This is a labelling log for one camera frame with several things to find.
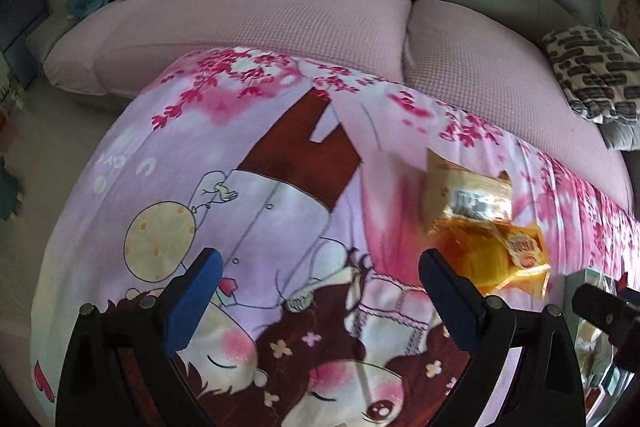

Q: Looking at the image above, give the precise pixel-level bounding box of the yellow orange snack packet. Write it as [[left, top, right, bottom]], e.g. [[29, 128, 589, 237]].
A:
[[430, 219, 551, 300]]

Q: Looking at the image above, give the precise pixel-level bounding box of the gold beige wafer packet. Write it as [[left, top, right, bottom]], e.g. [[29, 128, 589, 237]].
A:
[[421, 150, 513, 233]]

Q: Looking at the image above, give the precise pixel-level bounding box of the green rimmed white tray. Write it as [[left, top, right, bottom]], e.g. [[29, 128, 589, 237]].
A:
[[563, 268, 639, 426]]

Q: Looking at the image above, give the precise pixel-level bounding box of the grey cushion under pillow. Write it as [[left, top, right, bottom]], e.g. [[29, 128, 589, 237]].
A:
[[597, 116, 640, 152]]

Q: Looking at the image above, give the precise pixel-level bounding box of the black white patterned pillow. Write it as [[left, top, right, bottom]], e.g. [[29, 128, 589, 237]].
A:
[[541, 26, 640, 124]]

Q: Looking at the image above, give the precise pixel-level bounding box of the pink cartoon print cloth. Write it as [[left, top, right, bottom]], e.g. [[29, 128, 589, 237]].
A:
[[30, 47, 639, 426]]

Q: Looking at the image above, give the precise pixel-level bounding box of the pink waffle sofa cover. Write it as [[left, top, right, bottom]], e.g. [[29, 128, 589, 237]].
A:
[[43, 0, 634, 209]]

